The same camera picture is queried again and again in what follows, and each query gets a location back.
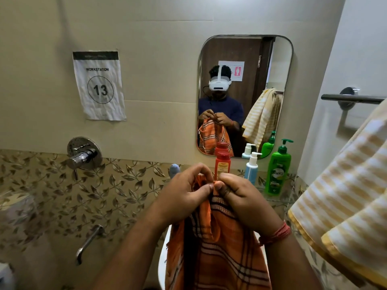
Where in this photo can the person's left hand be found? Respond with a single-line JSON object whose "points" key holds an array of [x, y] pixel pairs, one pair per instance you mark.
{"points": [[178, 199]]}

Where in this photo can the person's right hand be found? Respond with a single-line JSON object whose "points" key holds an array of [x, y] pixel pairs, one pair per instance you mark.
{"points": [[248, 205]]}

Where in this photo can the person's left thumb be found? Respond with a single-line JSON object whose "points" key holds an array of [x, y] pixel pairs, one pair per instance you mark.
{"points": [[201, 192]]}

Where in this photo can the person's right thumb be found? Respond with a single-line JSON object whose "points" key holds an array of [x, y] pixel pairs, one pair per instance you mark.
{"points": [[225, 190]]}

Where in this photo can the orange checked cloth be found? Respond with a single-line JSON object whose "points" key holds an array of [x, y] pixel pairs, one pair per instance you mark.
{"points": [[220, 253]]}

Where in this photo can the person's right forearm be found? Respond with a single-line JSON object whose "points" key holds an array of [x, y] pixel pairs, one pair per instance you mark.
{"points": [[290, 265]]}

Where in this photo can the person's left forearm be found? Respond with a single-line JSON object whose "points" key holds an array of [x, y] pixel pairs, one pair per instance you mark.
{"points": [[133, 253]]}

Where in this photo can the red plastic bottle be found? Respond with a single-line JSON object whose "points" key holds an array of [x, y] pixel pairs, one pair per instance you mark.
{"points": [[222, 164]]}

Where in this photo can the white blue pump bottle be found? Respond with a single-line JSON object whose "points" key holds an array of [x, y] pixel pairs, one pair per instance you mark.
{"points": [[251, 172]]}

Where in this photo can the grey blue small holder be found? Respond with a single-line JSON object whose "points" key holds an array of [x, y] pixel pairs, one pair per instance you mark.
{"points": [[174, 170]]}

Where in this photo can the green pump bottle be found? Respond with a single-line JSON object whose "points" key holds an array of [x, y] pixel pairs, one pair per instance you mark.
{"points": [[276, 175]]}

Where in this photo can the red thread wristband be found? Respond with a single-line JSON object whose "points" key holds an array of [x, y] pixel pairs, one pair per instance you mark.
{"points": [[276, 234]]}

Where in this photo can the chrome tap spout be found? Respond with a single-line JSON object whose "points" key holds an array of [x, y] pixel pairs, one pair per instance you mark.
{"points": [[89, 240]]}

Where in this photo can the chrome shower valve knob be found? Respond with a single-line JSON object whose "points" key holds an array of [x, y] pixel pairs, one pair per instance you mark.
{"points": [[83, 155]]}

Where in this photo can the yellow striped towel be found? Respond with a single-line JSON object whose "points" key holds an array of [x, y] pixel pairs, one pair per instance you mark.
{"points": [[347, 208]]}

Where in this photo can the white paper sign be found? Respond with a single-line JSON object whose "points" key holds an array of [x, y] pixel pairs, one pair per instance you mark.
{"points": [[99, 87]]}

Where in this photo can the chrome towel bar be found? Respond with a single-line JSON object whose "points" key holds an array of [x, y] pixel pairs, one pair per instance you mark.
{"points": [[350, 98]]}

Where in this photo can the glass wall shelf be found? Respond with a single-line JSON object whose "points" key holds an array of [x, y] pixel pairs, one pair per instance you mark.
{"points": [[282, 199]]}

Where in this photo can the rounded wall mirror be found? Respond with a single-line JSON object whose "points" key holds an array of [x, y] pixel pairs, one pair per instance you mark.
{"points": [[251, 57]]}

